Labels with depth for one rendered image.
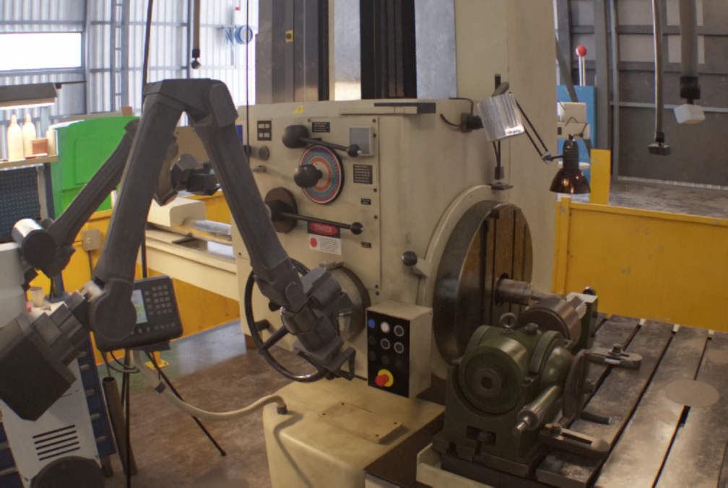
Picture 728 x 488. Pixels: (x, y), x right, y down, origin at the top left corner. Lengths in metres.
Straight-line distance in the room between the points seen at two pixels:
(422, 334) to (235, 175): 0.78
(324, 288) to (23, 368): 0.61
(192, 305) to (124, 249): 3.72
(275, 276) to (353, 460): 1.27
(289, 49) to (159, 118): 1.93
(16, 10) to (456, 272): 14.01
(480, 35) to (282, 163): 0.87
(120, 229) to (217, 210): 3.73
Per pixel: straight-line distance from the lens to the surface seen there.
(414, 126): 1.59
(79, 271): 4.07
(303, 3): 2.77
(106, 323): 0.90
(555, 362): 1.48
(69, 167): 5.32
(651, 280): 3.88
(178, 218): 3.04
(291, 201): 1.83
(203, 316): 4.70
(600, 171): 7.36
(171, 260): 3.11
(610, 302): 3.99
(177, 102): 0.92
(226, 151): 0.98
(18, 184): 3.16
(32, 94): 2.94
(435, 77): 2.27
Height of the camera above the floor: 1.87
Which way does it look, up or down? 11 degrees down
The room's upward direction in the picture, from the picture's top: 1 degrees counter-clockwise
